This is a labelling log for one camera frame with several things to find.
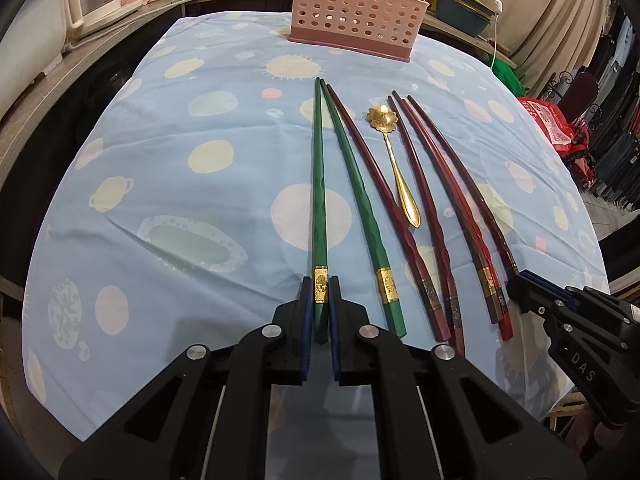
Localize beige curtain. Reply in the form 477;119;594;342
472;0;613;96

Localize bright red chopstick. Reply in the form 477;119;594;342
392;90;515;342

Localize hanging dark clothes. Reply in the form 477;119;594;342
590;5;640;201

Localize dark red chopstick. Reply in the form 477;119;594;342
387;95;467;361
406;95;521;278
326;84;452;343

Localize red plastic bag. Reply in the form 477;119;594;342
517;96;576;158

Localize gold flower spoon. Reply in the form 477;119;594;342
367;104;422;229

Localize wooden counter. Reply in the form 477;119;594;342
0;0;296;181

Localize green plastic bag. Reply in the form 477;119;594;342
492;57;518;96

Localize green chopstick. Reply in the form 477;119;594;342
320;78;407;339
311;77;331;346

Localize blue printed tablecloth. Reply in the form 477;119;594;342
22;10;611;441

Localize black metal chair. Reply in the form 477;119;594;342
542;72;601;126

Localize pink perforated utensil basket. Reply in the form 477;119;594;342
289;0;431;63

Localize blue rectangular basin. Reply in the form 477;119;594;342
435;0;490;37

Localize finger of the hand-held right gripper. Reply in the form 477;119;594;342
506;280;637;430
519;270;640;328

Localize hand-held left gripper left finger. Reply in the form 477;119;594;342
59;276;313;480

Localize white cable with switch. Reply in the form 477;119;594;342
487;0;503;68

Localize white grey storage bin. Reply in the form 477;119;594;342
0;0;68;81

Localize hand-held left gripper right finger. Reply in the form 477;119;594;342
327;276;587;480

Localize glass kettle white handle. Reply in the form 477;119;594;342
65;0;146;43

